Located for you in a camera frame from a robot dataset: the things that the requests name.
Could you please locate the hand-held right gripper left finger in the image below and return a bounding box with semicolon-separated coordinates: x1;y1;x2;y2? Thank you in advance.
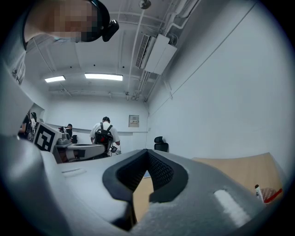
42;149;148;236

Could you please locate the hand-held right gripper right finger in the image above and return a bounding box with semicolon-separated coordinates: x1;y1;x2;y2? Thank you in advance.
131;149;266;236

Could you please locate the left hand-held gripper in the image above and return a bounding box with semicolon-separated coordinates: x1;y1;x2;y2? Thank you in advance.
33;121;111;164

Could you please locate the person's white shirt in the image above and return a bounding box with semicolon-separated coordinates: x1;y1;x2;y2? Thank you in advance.
0;34;35;139

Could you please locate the black backpack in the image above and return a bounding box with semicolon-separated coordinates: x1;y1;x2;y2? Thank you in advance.
94;122;114;149

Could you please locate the rectangular ceiling light panel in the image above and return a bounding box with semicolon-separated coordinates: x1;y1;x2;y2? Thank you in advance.
44;75;66;83
84;73;124;82

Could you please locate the white marker pen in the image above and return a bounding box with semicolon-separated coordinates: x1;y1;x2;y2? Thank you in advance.
254;184;264;203

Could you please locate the mesh pen holder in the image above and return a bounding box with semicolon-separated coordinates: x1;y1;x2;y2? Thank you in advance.
260;187;278;201

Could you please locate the black office chair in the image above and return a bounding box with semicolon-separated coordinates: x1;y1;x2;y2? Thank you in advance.
153;136;169;153

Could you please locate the white ceiling pipe bundle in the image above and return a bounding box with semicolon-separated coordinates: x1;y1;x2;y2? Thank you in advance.
135;70;162;102

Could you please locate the person's head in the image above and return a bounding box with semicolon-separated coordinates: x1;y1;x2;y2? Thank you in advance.
22;0;111;44

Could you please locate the white ceiling air conditioner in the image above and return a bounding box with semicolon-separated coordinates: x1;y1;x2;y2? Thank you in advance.
135;33;178;75

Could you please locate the round ceiling fixture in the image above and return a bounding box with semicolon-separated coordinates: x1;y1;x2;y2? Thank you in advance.
138;0;152;10

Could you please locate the grey wall panel box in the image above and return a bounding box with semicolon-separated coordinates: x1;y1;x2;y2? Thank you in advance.
128;114;140;128

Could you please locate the black head-mounted camera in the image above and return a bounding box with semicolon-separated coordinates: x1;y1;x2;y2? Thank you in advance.
89;0;120;43

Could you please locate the white wall conduit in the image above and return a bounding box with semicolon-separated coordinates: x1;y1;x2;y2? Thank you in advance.
171;1;258;96

